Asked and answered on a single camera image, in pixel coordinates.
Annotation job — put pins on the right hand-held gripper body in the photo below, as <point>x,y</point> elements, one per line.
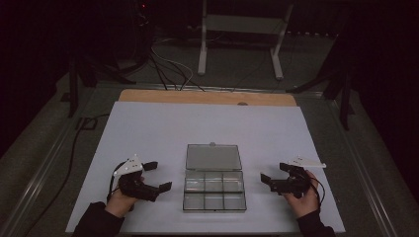
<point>290,184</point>

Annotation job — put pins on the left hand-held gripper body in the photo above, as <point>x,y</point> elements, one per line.
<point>136,187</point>

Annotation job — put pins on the clear plastic compartment box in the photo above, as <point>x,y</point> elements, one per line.
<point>214,189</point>

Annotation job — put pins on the person's right hand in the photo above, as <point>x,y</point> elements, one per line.
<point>306,202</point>

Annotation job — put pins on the person's left hand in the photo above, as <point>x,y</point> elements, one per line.
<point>117,204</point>

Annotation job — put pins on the white table mat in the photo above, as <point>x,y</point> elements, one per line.
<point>214,125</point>

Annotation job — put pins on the black floor stand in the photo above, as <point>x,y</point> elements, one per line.
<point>344,98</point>
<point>73,92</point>

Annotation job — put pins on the white metal stand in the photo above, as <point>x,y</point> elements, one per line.
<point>243,23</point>

